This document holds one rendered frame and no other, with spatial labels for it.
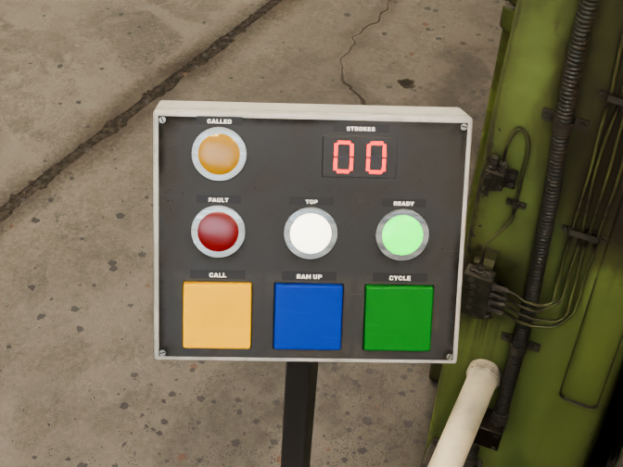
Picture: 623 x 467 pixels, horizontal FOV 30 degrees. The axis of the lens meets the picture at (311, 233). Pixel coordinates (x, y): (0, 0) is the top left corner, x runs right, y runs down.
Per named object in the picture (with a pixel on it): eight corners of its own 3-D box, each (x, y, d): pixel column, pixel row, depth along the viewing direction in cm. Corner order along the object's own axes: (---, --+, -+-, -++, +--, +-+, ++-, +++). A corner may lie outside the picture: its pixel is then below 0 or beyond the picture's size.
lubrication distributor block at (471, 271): (492, 340, 164) (509, 273, 154) (451, 325, 165) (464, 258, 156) (500, 323, 166) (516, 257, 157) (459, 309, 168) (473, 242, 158)
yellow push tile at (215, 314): (250, 349, 128) (251, 284, 126) (182, 349, 128) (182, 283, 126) (250, 344, 130) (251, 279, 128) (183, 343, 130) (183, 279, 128)
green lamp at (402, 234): (415, 264, 126) (419, 236, 123) (375, 251, 128) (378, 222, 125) (425, 246, 129) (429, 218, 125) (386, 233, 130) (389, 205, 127)
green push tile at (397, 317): (430, 352, 129) (434, 288, 127) (363, 350, 129) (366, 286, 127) (428, 346, 131) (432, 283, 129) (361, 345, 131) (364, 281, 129)
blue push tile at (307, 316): (341, 350, 129) (343, 285, 127) (273, 350, 128) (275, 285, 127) (339, 345, 131) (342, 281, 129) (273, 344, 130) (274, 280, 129)
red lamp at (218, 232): (231, 261, 125) (231, 233, 122) (192, 247, 127) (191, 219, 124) (243, 243, 127) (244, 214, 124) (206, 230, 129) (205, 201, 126)
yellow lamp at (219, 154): (232, 184, 123) (232, 153, 120) (193, 171, 124) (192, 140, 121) (245, 167, 125) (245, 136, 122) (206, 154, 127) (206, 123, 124)
